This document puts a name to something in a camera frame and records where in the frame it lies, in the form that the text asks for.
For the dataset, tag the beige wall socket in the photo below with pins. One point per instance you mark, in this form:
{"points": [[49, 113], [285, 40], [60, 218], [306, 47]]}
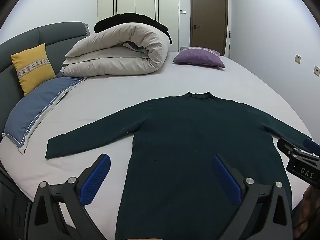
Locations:
{"points": [[297, 58], [317, 71]]}

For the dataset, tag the dark green knit sweater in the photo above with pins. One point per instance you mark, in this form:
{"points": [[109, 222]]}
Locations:
{"points": [[187, 142]]}

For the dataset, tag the brown wooden door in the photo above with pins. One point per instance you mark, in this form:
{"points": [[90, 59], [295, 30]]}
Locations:
{"points": [[207, 17]]}

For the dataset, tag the person's right forearm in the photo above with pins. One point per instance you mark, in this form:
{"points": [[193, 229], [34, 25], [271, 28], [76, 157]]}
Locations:
{"points": [[310, 197]]}

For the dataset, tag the yellow cushion with patterned band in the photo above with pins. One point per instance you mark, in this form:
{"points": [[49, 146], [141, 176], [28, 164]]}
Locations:
{"points": [[32, 70]]}

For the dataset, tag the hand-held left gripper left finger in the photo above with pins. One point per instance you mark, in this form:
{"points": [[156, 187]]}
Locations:
{"points": [[96, 177]]}

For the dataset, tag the blue pillow with white trim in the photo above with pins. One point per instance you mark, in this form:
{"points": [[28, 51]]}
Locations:
{"points": [[32, 110]]}

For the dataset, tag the beige folded duvet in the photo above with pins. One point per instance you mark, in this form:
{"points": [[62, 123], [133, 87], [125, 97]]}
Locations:
{"points": [[112, 62]]}

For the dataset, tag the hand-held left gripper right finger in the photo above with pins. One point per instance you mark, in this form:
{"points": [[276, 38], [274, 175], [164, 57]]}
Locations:
{"points": [[225, 177]]}

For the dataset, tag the purple cushion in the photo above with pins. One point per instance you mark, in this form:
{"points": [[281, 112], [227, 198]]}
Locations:
{"points": [[197, 57]]}

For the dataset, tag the grey upholstered bed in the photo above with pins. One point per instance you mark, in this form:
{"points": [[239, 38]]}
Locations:
{"points": [[125, 87]]}

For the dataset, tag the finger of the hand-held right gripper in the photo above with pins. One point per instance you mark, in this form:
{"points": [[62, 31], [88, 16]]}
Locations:
{"points": [[286, 146], [311, 145]]}

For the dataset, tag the black cloth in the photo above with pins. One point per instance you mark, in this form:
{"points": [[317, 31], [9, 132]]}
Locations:
{"points": [[130, 18]]}

